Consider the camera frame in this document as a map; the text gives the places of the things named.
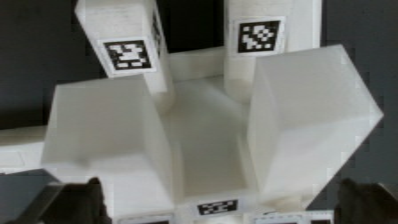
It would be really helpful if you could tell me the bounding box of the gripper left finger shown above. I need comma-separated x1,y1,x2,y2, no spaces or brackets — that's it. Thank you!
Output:
11,176,113,224

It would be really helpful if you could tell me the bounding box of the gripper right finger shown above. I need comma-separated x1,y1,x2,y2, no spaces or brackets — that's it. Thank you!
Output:
335,178,398,224

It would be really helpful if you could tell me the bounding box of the white chair back frame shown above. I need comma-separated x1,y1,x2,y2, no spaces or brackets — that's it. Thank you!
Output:
42,46,383,224

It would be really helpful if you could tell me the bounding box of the white chair leg block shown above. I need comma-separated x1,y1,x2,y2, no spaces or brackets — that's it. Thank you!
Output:
75,0,173,101

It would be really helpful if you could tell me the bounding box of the white chair seat part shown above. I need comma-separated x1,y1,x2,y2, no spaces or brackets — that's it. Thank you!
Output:
164,47,251,202

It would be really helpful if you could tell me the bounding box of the white chair leg tagged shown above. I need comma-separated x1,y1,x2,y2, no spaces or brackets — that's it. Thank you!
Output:
225,0,324,102

